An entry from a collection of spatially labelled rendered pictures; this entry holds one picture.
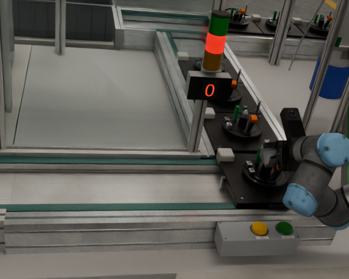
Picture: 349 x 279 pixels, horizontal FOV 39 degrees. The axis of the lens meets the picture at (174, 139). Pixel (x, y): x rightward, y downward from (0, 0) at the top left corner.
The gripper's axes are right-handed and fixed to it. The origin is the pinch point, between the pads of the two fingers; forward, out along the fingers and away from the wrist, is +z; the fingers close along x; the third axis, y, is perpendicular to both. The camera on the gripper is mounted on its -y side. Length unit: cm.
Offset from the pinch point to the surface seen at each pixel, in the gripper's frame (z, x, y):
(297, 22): 119, 68, -75
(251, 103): 42.0, 10.0, -17.6
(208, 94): 0.4, -19.3, -14.1
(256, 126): 25.2, 5.2, -7.6
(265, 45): 103, 42, -56
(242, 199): -2.5, -9.9, 15.0
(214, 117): 32.2, -7.6, -10.9
